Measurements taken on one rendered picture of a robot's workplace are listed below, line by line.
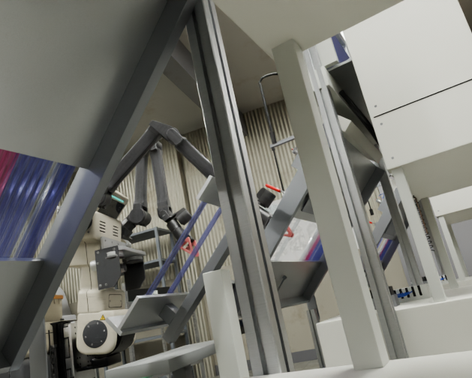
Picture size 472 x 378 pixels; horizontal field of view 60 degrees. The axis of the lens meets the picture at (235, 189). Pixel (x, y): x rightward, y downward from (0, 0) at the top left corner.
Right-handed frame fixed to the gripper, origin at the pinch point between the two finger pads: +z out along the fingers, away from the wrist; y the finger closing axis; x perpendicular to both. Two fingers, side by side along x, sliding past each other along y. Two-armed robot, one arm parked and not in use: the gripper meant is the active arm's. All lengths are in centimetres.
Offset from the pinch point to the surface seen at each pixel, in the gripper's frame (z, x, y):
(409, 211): 35.6, -27.3, -20.2
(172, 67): -239, -50, 136
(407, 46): 12, -70, -21
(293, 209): 5.1, -10.9, -21.3
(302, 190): 4.9, -17.7, -21.3
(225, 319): 14, 22, -46
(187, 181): -303, 70, 317
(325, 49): -11, -61, -23
